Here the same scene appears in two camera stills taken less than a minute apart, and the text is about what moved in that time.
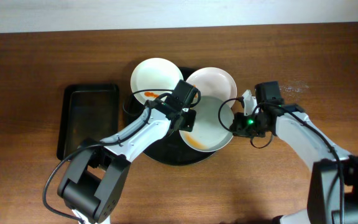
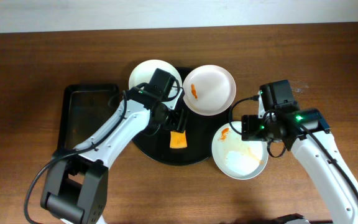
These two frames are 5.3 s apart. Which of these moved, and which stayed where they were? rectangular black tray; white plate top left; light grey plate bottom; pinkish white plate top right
Moved: light grey plate bottom
Stayed: white plate top left; pinkish white plate top right; rectangular black tray
